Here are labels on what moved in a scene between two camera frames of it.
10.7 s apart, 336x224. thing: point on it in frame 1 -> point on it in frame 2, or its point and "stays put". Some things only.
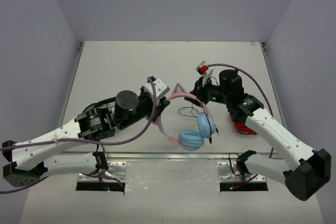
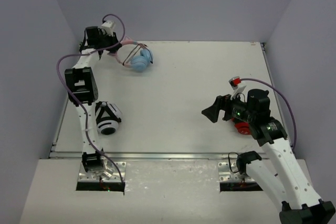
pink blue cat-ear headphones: x=191 y=140 -> x=139 y=62
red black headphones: x=242 y=128 stays put
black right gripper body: x=209 y=93 -> x=233 y=108
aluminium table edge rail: x=91 y=156 stays put
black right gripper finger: x=195 y=101 -> x=212 y=112
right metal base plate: x=226 y=174 stays put
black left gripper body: x=153 y=105 -> x=111 y=43
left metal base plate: x=116 y=169 stays put
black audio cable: x=210 y=139 -> x=135 y=51
